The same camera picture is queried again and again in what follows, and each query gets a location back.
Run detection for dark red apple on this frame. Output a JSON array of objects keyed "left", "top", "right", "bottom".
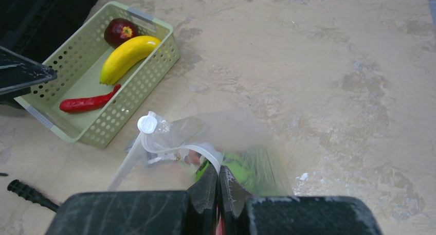
[{"left": 104, "top": 18, "right": 140, "bottom": 48}]

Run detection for green watermelon toy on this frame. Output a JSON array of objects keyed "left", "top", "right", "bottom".
[{"left": 195, "top": 151, "right": 290, "bottom": 197}]

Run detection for clear zip top bag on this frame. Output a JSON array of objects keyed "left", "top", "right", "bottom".
[{"left": 108, "top": 109, "right": 282, "bottom": 191}]

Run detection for red chili pepper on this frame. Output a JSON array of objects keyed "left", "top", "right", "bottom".
[{"left": 59, "top": 84, "right": 121, "bottom": 114}]

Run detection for aluminium frame rail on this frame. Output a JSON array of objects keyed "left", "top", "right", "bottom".
[{"left": 428, "top": 0, "right": 436, "bottom": 26}]

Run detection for yellow banana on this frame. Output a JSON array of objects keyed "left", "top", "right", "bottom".
[{"left": 99, "top": 35, "right": 161, "bottom": 85}]

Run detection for black hammer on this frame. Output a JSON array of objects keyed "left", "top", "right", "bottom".
[{"left": 7, "top": 179, "right": 59, "bottom": 212}]

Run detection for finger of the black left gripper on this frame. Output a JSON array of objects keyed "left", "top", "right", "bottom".
[{"left": 1, "top": 47, "right": 57, "bottom": 106}]

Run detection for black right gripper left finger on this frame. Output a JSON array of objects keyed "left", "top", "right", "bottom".
[{"left": 46, "top": 166, "right": 218, "bottom": 234}]

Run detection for pale green perforated basket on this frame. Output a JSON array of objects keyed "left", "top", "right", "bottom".
[{"left": 16, "top": 2, "right": 180, "bottom": 148}]

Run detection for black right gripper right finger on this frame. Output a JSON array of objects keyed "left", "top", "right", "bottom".
[{"left": 219, "top": 166, "right": 382, "bottom": 234}]

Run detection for black plastic toolbox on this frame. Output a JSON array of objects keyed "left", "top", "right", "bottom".
[{"left": 1, "top": 0, "right": 98, "bottom": 63}]

